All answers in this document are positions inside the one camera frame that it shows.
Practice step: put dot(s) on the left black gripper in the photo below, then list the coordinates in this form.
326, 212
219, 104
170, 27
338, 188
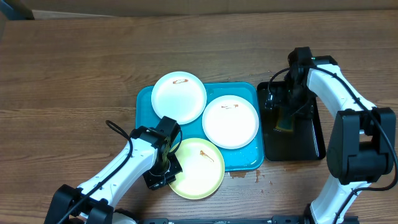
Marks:
155, 182

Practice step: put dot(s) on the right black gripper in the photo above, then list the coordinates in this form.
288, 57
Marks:
280, 101

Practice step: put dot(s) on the green yellow sponge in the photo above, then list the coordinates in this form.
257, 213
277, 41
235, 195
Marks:
285, 121

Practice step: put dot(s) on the yellow plate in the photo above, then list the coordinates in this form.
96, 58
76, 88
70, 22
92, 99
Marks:
202, 169

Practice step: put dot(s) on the white plate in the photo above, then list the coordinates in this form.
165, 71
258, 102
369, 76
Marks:
230, 122
180, 96

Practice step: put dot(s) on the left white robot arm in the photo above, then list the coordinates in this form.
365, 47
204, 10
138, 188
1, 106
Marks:
148, 154

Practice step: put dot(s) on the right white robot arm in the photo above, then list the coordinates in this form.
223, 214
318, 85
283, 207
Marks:
359, 136

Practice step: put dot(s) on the black water tray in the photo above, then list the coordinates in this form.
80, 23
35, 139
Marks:
304, 143

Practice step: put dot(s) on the dark chair leg corner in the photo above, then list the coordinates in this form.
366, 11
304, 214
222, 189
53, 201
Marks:
16, 10

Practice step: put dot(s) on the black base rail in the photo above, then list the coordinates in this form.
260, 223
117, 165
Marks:
217, 221

